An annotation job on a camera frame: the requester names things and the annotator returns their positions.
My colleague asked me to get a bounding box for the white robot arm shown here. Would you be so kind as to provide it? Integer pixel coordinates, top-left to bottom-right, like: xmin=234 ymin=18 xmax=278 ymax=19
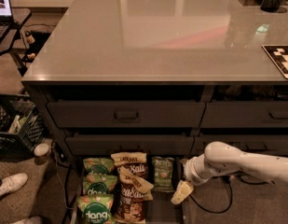
xmin=171 ymin=141 xmax=288 ymax=204

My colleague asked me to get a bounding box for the white paper cup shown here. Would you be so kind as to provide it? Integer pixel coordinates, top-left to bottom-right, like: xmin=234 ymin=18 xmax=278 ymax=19
xmin=34 ymin=143 xmax=51 ymax=161

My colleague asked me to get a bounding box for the green dang bag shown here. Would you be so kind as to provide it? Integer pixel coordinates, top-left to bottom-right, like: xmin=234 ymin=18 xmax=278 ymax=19
xmin=83 ymin=158 xmax=115 ymax=175
xmin=77 ymin=194 xmax=115 ymax=224
xmin=83 ymin=174 xmax=117 ymax=195

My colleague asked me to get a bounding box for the black plastic milk crate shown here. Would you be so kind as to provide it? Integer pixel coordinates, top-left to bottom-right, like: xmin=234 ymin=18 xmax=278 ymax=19
xmin=0 ymin=94 xmax=47 ymax=156

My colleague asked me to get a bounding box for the brown sea salt bag back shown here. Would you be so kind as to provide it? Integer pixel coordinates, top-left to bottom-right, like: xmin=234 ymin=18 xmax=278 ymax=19
xmin=111 ymin=152 xmax=149 ymax=179

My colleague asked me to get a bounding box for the dark grey drawer cabinet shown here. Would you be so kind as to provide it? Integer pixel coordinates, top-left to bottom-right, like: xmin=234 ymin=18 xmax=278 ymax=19
xmin=23 ymin=0 xmax=288 ymax=168

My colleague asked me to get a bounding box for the middle left drawer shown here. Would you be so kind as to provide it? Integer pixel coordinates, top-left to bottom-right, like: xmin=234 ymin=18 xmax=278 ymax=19
xmin=66 ymin=135 xmax=194 ymax=155

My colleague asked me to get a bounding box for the green jalapeno chip bag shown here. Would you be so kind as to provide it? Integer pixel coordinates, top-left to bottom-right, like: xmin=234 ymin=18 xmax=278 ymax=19
xmin=152 ymin=157 xmax=174 ymax=192

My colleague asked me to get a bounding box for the green dang bag front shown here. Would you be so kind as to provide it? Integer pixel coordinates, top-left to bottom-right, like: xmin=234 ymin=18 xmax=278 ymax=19
xmin=77 ymin=194 xmax=115 ymax=224

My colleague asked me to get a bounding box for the green dang bag back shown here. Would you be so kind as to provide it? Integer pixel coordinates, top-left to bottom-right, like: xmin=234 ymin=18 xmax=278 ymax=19
xmin=83 ymin=158 xmax=115 ymax=175

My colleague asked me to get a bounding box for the black white fiducial marker board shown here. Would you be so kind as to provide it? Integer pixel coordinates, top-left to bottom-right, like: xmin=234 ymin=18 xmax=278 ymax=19
xmin=262 ymin=45 xmax=288 ymax=79

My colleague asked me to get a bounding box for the brown sea salt bag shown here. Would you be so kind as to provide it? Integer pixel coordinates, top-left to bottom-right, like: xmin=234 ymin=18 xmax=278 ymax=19
xmin=111 ymin=152 xmax=149 ymax=179
xmin=114 ymin=167 xmax=154 ymax=224

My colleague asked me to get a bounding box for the green dang bag middle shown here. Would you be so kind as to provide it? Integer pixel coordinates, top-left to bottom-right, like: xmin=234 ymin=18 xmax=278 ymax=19
xmin=83 ymin=174 xmax=117 ymax=195

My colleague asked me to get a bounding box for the top left drawer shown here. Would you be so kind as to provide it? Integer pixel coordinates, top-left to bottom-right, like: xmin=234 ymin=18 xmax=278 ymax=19
xmin=47 ymin=101 xmax=205 ymax=128

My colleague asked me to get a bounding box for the top right drawer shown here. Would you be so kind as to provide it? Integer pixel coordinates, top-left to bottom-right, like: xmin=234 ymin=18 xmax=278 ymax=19
xmin=201 ymin=101 xmax=288 ymax=128

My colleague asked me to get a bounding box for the black floor cable right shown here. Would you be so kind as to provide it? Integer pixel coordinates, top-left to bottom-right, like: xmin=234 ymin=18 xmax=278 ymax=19
xmin=188 ymin=175 xmax=268 ymax=215

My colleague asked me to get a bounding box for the brown sea salt bag front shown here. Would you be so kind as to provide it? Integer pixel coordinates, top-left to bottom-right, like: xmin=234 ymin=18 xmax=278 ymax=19
xmin=114 ymin=167 xmax=154 ymax=224

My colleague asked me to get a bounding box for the black floor cable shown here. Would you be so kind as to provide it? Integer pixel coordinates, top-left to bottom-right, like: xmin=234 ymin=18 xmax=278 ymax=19
xmin=51 ymin=140 xmax=76 ymax=224
xmin=188 ymin=175 xmax=268 ymax=215

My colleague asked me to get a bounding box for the black floor cable left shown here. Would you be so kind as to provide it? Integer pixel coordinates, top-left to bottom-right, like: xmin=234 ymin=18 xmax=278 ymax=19
xmin=51 ymin=140 xmax=76 ymax=224

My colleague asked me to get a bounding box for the middle right drawer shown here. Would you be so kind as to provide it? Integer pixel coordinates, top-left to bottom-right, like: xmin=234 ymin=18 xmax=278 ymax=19
xmin=191 ymin=135 xmax=288 ymax=156

